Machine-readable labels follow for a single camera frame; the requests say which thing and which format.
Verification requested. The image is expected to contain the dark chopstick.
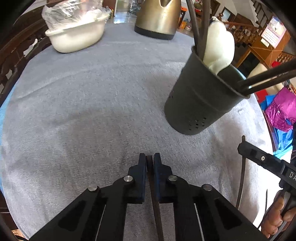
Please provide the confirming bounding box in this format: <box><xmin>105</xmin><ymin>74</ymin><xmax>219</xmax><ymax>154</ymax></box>
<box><xmin>199</xmin><ymin>0</ymin><xmax>210</xmax><ymax>60</ymax></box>
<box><xmin>235</xmin><ymin>135</ymin><xmax>247</xmax><ymax>210</ymax></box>
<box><xmin>240</xmin><ymin>71</ymin><xmax>295</xmax><ymax>96</ymax></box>
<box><xmin>236</xmin><ymin>59</ymin><xmax>296</xmax><ymax>88</ymax></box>
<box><xmin>186</xmin><ymin>0</ymin><xmax>199</xmax><ymax>53</ymax></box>
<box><xmin>146</xmin><ymin>156</ymin><xmax>164</xmax><ymax>241</ymax></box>

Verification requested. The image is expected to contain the white plastic spoon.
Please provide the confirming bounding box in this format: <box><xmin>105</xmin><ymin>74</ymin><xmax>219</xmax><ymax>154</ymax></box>
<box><xmin>203</xmin><ymin>16</ymin><xmax>235</xmax><ymax>75</ymax></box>

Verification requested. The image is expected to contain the right hand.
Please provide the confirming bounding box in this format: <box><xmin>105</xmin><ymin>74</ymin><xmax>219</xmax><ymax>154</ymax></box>
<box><xmin>261</xmin><ymin>191</ymin><xmax>295</xmax><ymax>238</ymax></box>

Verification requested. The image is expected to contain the magenta fabric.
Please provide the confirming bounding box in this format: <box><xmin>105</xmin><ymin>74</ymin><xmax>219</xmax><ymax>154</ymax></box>
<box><xmin>265</xmin><ymin>87</ymin><xmax>296</xmax><ymax>132</ymax></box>

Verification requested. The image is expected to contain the grey table cloth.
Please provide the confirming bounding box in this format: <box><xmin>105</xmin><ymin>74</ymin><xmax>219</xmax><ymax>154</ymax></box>
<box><xmin>1</xmin><ymin>24</ymin><xmax>273</xmax><ymax>238</ymax></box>

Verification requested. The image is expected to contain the dark grey utensil holder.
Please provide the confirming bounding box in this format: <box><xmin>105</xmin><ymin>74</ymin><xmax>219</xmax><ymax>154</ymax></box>
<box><xmin>164</xmin><ymin>46</ymin><xmax>249</xmax><ymax>135</ymax></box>

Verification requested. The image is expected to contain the wooden stair railing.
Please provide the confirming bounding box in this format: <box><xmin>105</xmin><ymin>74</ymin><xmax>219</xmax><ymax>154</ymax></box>
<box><xmin>225</xmin><ymin>22</ymin><xmax>295</xmax><ymax>67</ymax></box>

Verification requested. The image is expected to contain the blue table cover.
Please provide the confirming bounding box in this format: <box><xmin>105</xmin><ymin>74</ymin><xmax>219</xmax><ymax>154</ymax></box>
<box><xmin>0</xmin><ymin>91</ymin><xmax>12</xmax><ymax>130</ymax></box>

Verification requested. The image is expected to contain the white plastic basin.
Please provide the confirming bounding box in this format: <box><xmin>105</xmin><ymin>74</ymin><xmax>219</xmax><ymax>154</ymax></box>
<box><xmin>45</xmin><ymin>15</ymin><xmax>109</xmax><ymax>53</ymax></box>

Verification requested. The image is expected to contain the brass electric kettle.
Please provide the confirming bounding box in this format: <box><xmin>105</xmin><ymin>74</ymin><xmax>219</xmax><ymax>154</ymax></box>
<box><xmin>134</xmin><ymin>0</ymin><xmax>181</xmax><ymax>40</ymax></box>

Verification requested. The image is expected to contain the clear plastic bag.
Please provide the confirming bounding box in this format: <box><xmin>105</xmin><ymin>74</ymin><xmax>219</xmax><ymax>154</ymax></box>
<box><xmin>42</xmin><ymin>0</ymin><xmax>111</xmax><ymax>31</ymax></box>

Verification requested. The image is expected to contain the wall calendar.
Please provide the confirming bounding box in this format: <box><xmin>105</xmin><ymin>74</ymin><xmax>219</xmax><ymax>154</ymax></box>
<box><xmin>261</xmin><ymin>16</ymin><xmax>287</xmax><ymax>48</ymax></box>

